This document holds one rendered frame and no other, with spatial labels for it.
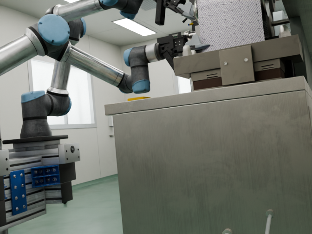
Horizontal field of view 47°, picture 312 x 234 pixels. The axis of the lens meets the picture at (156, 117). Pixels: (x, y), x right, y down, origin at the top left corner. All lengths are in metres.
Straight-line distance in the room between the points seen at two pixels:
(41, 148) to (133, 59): 0.63
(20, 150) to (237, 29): 1.14
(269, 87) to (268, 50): 0.13
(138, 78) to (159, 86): 6.15
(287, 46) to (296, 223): 0.51
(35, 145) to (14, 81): 3.80
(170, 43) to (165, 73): 6.16
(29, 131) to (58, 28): 0.61
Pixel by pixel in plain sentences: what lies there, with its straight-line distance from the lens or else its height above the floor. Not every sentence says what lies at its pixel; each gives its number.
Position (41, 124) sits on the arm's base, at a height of 0.88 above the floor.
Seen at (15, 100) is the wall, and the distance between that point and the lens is 5.50.
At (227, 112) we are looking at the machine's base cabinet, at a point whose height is 0.82.
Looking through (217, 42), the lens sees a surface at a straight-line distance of 1.41.
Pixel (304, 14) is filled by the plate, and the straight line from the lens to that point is 1.39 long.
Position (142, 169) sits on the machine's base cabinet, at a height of 0.67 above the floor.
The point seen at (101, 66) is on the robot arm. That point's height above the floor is 1.09.
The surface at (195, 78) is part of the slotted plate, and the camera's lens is 1.22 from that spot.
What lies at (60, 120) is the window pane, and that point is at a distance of 6.20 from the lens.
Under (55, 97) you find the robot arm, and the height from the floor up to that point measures 1.01.
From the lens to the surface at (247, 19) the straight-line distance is 1.40.
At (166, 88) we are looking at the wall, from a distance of 7.55.
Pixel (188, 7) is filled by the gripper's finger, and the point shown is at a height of 1.28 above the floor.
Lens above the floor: 0.78
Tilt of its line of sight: 3 degrees up
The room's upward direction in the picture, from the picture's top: 5 degrees counter-clockwise
